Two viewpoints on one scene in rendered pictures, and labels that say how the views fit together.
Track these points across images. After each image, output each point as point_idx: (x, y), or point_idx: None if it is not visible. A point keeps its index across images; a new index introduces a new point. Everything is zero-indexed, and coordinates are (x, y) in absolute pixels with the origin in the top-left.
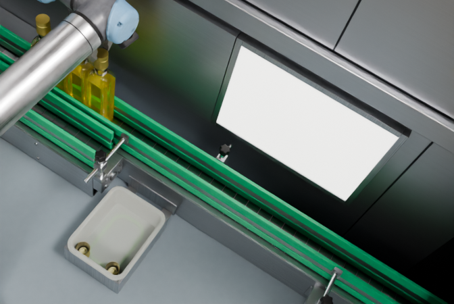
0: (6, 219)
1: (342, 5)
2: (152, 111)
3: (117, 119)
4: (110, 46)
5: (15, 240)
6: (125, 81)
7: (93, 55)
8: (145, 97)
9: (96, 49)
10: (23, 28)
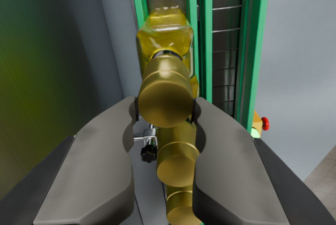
0: (310, 20)
1: None
2: None
3: (148, 4)
4: (118, 103)
5: None
6: (89, 46)
7: (225, 120)
8: (80, 2)
9: (207, 134)
10: (137, 174)
